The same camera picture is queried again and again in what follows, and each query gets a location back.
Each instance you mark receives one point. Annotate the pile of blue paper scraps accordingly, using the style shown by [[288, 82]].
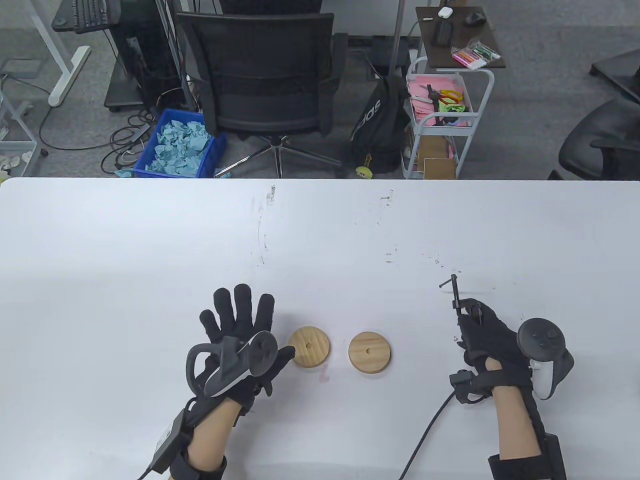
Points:
[[177, 147]]

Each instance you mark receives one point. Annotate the person's right forearm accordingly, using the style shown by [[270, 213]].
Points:
[[515, 425]]

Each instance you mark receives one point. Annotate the black forearm sensor box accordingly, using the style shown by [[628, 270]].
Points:
[[167, 445], [555, 457]]

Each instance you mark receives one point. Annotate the brown cardboard sheets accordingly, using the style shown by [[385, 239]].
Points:
[[435, 150]]

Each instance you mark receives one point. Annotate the dark chair base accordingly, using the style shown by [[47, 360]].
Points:
[[620, 70]]

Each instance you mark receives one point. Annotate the person's left forearm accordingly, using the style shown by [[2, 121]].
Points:
[[212, 440]]

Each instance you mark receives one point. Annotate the black backpack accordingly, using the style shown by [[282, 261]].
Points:
[[380, 130]]

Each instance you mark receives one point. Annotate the white earbuds case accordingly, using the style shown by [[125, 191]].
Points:
[[445, 12]]

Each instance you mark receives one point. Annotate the black computer tower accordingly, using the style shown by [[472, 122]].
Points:
[[145, 50]]

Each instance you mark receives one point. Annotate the black keyboard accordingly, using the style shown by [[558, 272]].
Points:
[[90, 12]]

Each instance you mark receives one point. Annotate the stack of pink papers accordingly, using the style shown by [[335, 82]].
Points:
[[420, 87]]

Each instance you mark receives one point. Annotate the round wooden disc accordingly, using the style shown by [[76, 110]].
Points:
[[300, 350], [380, 357]]

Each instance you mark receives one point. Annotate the person's left hand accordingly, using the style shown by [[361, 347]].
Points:
[[235, 320]]

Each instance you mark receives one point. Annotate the brown side table top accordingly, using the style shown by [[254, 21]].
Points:
[[470, 35]]

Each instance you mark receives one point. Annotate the black office chair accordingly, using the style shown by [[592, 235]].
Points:
[[265, 75]]

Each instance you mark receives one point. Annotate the white desk leg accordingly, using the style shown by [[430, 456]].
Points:
[[70, 70]]

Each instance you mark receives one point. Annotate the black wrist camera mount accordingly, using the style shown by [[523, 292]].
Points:
[[462, 385]]

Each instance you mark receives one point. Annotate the person's right hand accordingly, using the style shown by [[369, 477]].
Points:
[[487, 335]]

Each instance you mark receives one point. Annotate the silver metal pole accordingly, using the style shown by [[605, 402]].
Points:
[[397, 40]]

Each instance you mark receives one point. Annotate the black chair back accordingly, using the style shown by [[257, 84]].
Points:
[[270, 6]]

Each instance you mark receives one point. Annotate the black armchair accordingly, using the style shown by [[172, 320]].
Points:
[[600, 135]]

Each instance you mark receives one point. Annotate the blue plastic bin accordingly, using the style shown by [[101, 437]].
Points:
[[215, 150]]

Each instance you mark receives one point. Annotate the black phone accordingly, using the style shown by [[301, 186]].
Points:
[[442, 32]]

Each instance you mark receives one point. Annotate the black computer mouse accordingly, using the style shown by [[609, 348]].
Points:
[[474, 19]]

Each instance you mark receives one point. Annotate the white utility cart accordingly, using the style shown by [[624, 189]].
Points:
[[445, 131]]

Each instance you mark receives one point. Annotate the pack of coloured markers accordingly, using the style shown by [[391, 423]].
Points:
[[472, 55]]

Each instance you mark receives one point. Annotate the yellow green toy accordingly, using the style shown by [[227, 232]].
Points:
[[364, 172]]

